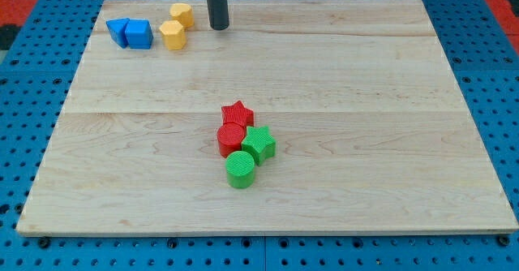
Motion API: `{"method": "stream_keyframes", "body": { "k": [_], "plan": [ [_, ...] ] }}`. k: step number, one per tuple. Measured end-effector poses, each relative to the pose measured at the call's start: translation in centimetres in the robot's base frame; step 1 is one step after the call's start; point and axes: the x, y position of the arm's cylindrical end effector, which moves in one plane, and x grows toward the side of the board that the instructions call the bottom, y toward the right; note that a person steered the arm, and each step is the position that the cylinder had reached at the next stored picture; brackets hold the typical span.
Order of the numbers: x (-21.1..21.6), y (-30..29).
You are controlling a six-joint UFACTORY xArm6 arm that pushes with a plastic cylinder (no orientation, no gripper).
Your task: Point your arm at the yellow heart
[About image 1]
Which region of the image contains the green cylinder block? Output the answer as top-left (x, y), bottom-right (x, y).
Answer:
top-left (225, 151), bottom-right (255, 189)

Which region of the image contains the green star block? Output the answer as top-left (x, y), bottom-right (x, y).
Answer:
top-left (241, 126), bottom-right (277, 166)

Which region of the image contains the light wooden board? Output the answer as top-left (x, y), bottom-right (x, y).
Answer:
top-left (16, 0), bottom-right (518, 237)

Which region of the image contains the black cylindrical robot arm stick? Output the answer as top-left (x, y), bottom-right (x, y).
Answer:
top-left (206, 0), bottom-right (229, 31)

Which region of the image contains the blue triangle block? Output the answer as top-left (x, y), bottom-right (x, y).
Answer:
top-left (106, 18), bottom-right (129, 49)

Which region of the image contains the yellow hexagon block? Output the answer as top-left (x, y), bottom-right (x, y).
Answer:
top-left (159, 20), bottom-right (187, 50)

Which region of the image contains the yellow heart block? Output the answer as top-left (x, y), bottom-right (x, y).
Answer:
top-left (169, 3), bottom-right (195, 28)

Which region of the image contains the red star block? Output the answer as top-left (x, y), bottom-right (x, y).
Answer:
top-left (221, 101), bottom-right (255, 128)

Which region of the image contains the red cylinder block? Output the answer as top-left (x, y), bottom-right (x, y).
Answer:
top-left (217, 123), bottom-right (246, 157)

